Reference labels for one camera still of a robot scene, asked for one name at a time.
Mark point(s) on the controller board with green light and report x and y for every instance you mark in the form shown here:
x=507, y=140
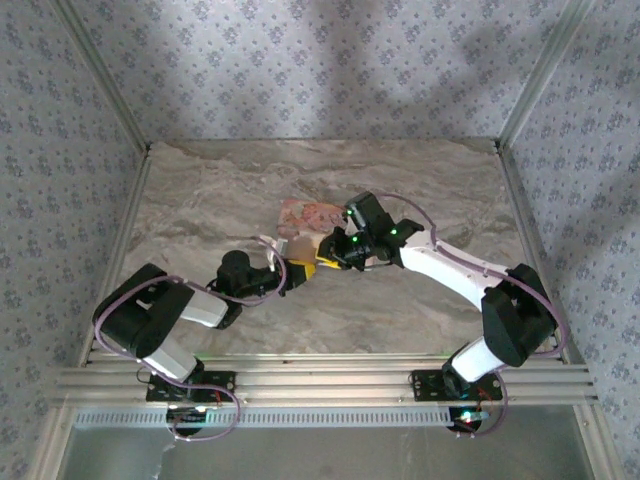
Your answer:
x=467, y=417
x=187, y=414

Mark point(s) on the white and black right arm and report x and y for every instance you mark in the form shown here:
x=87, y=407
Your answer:
x=450, y=275

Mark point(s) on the pink storybook tin box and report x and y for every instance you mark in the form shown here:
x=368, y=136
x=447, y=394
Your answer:
x=310, y=220

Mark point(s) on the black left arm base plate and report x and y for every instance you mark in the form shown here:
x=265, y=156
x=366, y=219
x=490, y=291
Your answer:
x=225, y=382

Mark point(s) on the wide aluminium front beam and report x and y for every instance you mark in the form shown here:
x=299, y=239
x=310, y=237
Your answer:
x=325, y=387

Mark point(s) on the aluminium frame leg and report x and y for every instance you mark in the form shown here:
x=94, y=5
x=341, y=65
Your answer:
x=52, y=445
x=597, y=440

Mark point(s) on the aluminium corner post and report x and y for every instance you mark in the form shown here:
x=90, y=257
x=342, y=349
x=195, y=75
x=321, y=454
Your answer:
x=102, y=75
x=542, y=75

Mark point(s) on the aluminium side rail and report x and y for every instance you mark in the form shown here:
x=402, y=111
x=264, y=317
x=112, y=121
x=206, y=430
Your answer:
x=119, y=255
x=532, y=250

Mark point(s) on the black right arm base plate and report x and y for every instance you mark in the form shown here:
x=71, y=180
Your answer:
x=425, y=387

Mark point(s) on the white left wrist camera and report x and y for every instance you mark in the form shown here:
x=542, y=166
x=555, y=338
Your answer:
x=280, y=247

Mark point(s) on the narrow aluminium table edge rail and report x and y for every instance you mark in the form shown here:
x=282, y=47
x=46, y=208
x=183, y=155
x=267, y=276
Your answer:
x=325, y=360

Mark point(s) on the grey metal panel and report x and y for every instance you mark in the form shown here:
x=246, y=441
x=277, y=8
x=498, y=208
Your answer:
x=350, y=455

